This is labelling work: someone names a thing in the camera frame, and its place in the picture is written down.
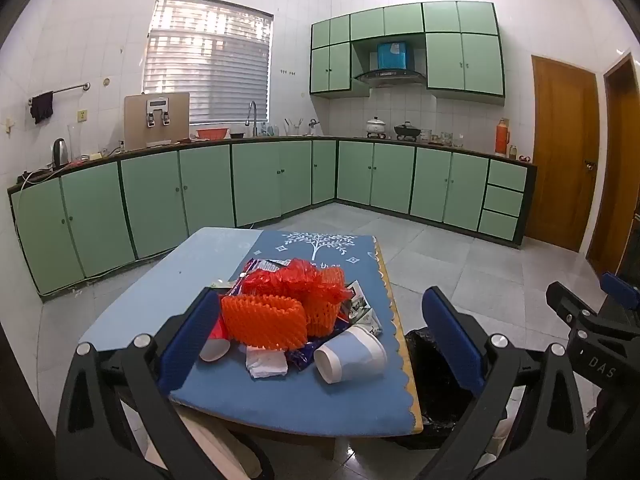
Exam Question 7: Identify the green wall cabinets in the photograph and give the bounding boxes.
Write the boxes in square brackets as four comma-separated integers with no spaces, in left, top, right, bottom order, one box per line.
[309,1,505,107]

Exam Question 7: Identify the crumpled white tissue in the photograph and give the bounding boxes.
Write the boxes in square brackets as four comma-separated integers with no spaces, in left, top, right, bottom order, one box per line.
[245,346,290,379]

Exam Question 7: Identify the white green paper carton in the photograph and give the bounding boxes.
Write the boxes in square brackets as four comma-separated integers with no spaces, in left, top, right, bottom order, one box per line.
[344,280,384,335]

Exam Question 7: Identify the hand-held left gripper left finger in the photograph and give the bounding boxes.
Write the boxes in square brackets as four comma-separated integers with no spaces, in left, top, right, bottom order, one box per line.
[55,287,223,480]

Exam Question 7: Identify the orange thermos flask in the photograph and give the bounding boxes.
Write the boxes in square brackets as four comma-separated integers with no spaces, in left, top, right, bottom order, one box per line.
[494,118,511,156]

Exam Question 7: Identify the blue scalloped table mat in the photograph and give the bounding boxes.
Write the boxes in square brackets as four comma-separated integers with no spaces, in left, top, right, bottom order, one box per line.
[167,231,424,437]

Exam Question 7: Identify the brown water dispenser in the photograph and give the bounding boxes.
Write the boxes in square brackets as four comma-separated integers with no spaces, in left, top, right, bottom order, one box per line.
[124,92,191,151]

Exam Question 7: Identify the red paper cup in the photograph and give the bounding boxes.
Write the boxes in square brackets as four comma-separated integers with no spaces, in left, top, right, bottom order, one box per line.
[199,317,232,364]

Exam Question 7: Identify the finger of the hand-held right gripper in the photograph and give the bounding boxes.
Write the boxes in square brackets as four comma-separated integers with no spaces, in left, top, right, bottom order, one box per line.
[601,272,640,311]
[546,281,640,341]

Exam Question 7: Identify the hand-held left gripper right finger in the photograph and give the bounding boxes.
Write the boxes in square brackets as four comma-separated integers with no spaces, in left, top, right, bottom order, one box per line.
[415,286,590,480]

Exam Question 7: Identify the white blue paper cup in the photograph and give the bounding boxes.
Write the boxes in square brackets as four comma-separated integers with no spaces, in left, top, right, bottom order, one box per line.
[313,325,389,385]

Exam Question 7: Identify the row of glass jars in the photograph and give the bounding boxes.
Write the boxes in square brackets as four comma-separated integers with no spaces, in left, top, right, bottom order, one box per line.
[420,129,466,149]

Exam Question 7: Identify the dark hanging towel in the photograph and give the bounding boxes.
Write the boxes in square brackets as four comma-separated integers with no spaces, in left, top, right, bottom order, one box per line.
[29,91,55,125]

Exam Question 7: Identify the brown wooden door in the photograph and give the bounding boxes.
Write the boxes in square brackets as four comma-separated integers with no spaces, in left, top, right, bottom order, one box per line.
[586,52,640,279]
[522,55,601,254]

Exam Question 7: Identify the orange foam fruit net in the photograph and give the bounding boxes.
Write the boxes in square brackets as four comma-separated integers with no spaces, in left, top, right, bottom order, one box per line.
[299,266,352,339]
[220,293,309,352]

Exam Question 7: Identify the metal towel bar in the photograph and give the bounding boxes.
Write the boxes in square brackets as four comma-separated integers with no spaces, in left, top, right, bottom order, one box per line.
[28,81,92,107]

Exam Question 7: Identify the trash bin with black bag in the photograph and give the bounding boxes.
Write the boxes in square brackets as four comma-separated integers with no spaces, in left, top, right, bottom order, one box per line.
[385,327,507,451]

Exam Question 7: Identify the green base cabinets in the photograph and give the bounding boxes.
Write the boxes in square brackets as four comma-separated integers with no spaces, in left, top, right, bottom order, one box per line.
[7,136,539,302]

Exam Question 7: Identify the range hood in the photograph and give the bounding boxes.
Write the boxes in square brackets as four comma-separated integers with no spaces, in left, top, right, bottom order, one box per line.
[353,40,427,87]

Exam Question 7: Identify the white window blinds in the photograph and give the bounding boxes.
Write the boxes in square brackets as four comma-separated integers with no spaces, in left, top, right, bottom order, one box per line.
[142,0,275,126]

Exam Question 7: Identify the wooden table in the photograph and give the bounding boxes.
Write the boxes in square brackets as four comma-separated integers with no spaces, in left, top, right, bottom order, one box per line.
[77,226,425,456]

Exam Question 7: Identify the steel electric kettle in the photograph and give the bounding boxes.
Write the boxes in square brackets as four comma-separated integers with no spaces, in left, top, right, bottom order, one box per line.
[51,138,71,170]

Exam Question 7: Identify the purple white snack wrapper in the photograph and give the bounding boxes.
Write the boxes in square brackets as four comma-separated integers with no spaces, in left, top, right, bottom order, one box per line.
[234,258,292,287]

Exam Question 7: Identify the red white crumpled wrapper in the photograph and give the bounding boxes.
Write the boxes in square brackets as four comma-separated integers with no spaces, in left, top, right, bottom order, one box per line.
[242,258,327,302]

